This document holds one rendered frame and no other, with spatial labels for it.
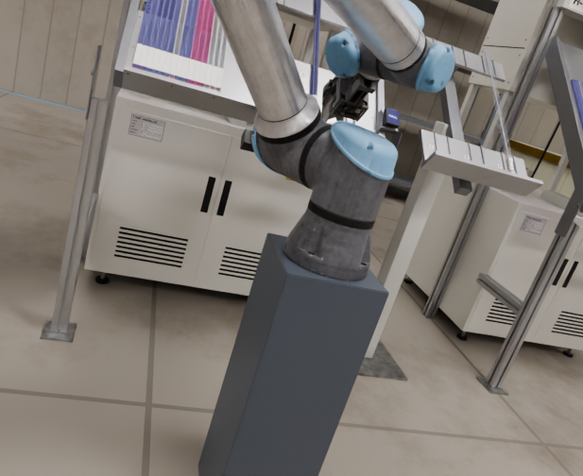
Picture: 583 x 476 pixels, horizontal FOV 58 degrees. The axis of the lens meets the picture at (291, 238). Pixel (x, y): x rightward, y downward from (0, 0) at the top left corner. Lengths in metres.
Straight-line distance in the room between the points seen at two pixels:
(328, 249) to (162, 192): 0.94
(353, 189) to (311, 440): 0.46
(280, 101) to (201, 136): 0.82
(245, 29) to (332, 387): 0.59
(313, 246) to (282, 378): 0.23
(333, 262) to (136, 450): 0.64
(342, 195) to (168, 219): 0.98
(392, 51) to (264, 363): 0.52
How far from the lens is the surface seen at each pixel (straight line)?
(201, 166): 1.68
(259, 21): 0.79
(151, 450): 1.26
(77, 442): 1.26
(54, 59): 4.87
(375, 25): 0.79
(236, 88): 1.37
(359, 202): 0.84
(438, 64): 0.89
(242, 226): 1.75
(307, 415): 0.97
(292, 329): 0.86
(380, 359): 1.88
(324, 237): 0.84
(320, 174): 0.85
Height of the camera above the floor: 0.85
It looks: 17 degrees down
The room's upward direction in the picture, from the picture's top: 17 degrees clockwise
